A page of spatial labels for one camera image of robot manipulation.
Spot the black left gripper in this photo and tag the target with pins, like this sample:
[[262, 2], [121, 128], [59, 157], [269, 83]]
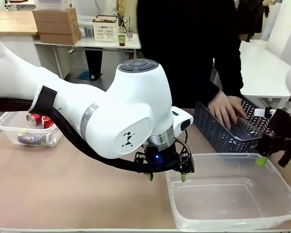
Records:
[[160, 157]]

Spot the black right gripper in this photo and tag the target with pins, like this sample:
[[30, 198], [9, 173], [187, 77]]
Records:
[[274, 143]]

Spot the clear plastic bottle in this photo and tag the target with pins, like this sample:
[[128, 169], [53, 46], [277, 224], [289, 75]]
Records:
[[247, 133]]

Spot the black perforated plastic basket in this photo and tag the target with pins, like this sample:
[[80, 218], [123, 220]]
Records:
[[215, 136]]

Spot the crushed red soda can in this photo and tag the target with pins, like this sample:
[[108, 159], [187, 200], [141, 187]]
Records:
[[34, 119], [48, 122]]

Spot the clear plastic bin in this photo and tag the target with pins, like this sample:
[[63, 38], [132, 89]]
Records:
[[184, 218], [7, 131]]

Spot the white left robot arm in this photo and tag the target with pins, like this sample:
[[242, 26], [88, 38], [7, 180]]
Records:
[[126, 102]]

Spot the cream plastic shopping basket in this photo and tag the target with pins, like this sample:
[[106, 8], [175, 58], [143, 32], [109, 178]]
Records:
[[105, 31]]

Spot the person left hand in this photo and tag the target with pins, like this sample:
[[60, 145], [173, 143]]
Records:
[[225, 109]]

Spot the white table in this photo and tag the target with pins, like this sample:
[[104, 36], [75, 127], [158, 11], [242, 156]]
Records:
[[262, 63]]

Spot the person in black top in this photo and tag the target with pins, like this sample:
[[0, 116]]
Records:
[[179, 48]]

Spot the blue floor mat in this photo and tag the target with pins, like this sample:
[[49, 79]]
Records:
[[83, 75]]

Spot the person in white coat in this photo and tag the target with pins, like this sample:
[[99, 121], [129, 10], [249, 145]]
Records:
[[93, 63]]

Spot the person in black skirt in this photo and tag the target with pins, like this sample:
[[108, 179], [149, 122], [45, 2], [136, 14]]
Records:
[[254, 17]]

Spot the plastic cup with brown drink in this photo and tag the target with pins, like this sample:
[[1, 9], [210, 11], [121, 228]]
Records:
[[122, 38]]

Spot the white desk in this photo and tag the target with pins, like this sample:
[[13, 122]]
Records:
[[106, 43]]

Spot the clear plastic cup with straw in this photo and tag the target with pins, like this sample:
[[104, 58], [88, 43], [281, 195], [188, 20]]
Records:
[[130, 32]]

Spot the clear storage box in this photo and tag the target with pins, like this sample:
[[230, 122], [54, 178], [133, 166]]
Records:
[[86, 24]]

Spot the brown cardboard box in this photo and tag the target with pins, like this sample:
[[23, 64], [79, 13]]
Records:
[[55, 27], [55, 15], [59, 38]]

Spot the wooden table top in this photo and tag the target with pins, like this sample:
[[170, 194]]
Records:
[[12, 23]]

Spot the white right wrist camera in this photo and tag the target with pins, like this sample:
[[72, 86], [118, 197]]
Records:
[[260, 112]]

